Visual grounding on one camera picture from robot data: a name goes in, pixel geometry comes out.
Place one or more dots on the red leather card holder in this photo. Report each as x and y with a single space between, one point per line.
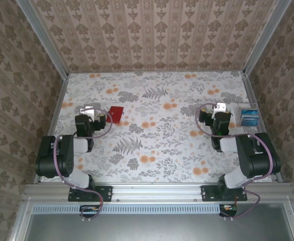
115 114

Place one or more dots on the clear acrylic card stand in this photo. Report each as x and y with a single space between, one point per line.
236 118

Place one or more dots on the blue credit card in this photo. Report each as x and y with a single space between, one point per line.
248 111
248 121

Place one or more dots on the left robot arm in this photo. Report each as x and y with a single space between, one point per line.
61 155

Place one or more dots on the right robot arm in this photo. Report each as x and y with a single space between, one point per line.
257 160

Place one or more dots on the small black electronics box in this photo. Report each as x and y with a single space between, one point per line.
228 211
89 212

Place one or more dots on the grey metal sheet panel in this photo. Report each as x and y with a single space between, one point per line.
162 228

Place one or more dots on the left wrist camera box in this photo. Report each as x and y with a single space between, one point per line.
89 111

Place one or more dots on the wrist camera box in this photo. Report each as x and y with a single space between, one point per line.
219 108
89 111

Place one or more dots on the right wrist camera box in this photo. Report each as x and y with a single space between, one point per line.
219 108

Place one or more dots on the aluminium side rail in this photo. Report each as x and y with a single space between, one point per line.
248 85
52 125

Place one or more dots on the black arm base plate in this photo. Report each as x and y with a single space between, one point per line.
207 193
107 193

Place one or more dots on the aluminium frame post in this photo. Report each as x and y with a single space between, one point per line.
265 37
46 42

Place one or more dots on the wide aluminium frame rail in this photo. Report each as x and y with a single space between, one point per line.
157 192

